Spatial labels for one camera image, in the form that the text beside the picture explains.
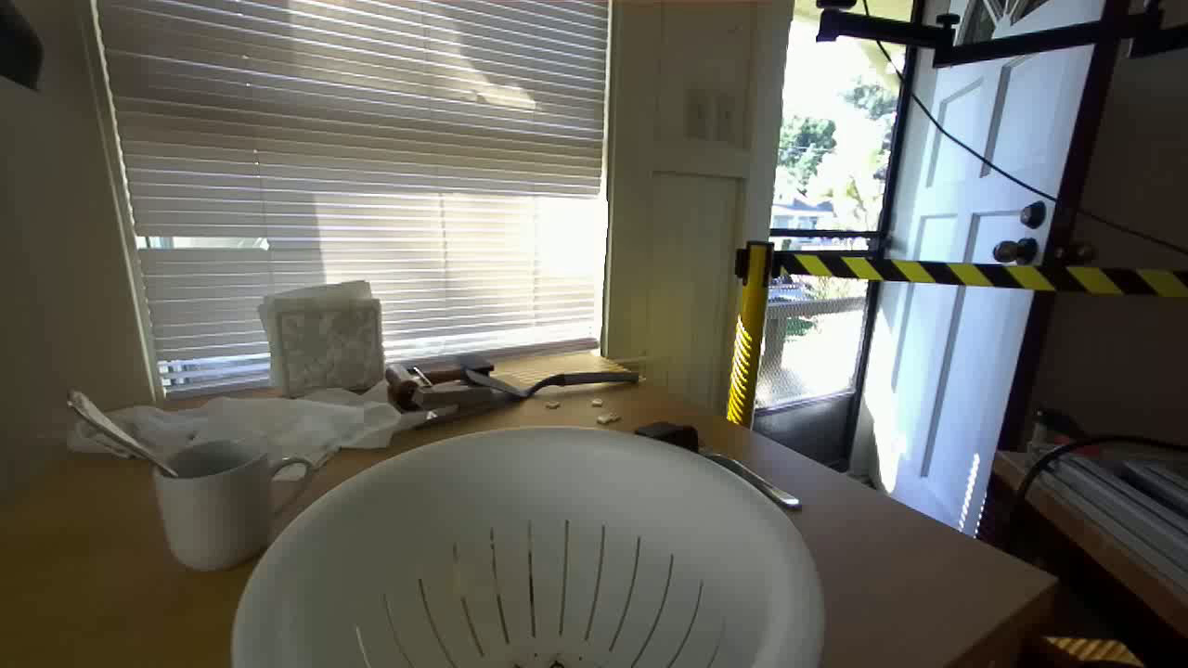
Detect small black block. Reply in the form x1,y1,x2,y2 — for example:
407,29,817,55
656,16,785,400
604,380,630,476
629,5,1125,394
635,424,697,452

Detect silver table knife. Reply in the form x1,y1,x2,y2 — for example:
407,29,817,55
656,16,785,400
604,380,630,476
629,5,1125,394
709,452,802,512

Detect crumpled white cloth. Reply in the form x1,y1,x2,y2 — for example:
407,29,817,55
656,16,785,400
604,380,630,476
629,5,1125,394
68,385,429,463

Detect white door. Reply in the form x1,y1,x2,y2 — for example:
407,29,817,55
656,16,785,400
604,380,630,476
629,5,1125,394
861,0,1108,535

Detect yellow black striped barrier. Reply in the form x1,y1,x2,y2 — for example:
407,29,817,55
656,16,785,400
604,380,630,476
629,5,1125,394
725,243,1188,428

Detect metal spoon in mug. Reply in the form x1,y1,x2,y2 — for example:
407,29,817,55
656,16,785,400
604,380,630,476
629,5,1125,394
68,389,177,480

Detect black spatula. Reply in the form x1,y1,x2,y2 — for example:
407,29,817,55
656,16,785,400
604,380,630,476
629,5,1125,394
418,368,637,418

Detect white window blinds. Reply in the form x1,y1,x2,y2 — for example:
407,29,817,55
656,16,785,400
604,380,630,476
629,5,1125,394
92,0,611,394

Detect white plastic colander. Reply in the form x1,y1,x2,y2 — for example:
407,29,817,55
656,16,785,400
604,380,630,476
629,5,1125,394
230,428,824,668

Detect white textured box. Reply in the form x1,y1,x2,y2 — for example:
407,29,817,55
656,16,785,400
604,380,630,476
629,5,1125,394
256,282,381,396

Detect white ceramic mug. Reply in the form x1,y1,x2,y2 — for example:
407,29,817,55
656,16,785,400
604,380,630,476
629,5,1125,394
151,441,314,570

